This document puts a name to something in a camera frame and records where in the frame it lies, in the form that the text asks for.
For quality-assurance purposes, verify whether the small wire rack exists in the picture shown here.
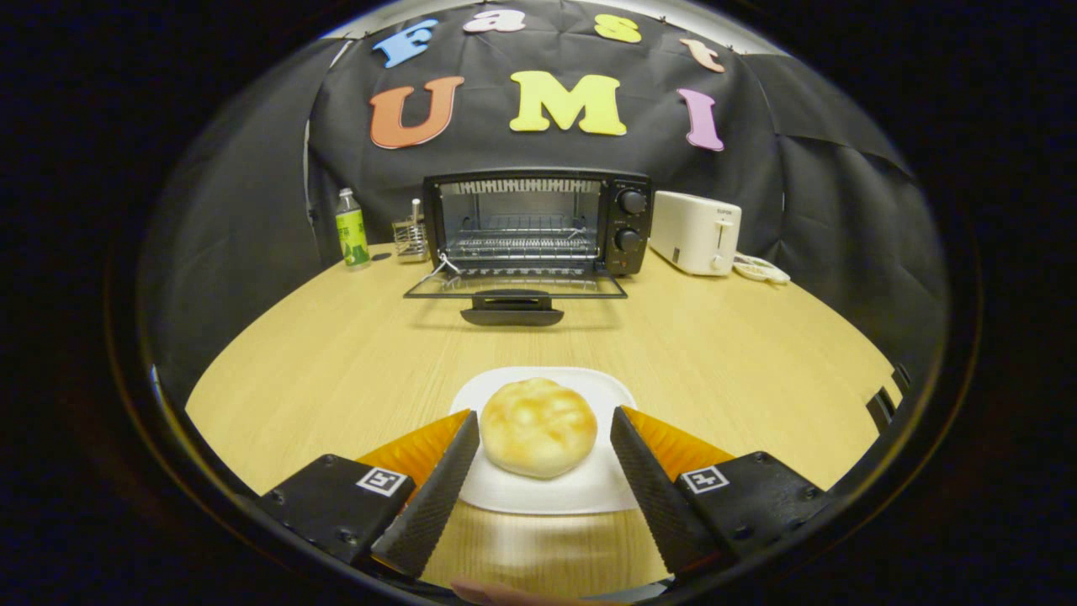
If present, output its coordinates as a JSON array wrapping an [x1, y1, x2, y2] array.
[[392, 199, 430, 263]]

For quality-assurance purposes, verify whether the black toaster oven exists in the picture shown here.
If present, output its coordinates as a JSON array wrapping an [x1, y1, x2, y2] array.
[[404, 168, 655, 327]]

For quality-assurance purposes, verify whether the green label plastic bottle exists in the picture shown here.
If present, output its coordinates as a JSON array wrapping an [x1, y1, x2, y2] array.
[[335, 188, 372, 268]]

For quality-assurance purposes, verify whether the round golden bread bun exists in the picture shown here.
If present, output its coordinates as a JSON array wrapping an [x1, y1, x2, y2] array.
[[480, 377, 599, 481]]

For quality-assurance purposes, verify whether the white square plate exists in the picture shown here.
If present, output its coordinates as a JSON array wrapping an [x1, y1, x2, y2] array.
[[448, 366, 640, 516]]

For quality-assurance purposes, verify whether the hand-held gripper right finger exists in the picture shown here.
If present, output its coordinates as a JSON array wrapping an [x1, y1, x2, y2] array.
[[609, 406, 830, 577]]

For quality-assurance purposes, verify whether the white divided condiment dish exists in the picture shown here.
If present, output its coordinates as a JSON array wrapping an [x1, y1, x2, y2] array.
[[732, 252, 792, 285]]

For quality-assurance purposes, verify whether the white pop-up toaster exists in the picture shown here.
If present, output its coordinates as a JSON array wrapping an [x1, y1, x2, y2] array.
[[649, 190, 744, 277]]

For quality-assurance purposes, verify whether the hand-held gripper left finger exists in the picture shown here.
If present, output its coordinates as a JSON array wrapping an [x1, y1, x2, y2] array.
[[257, 410, 480, 580]]

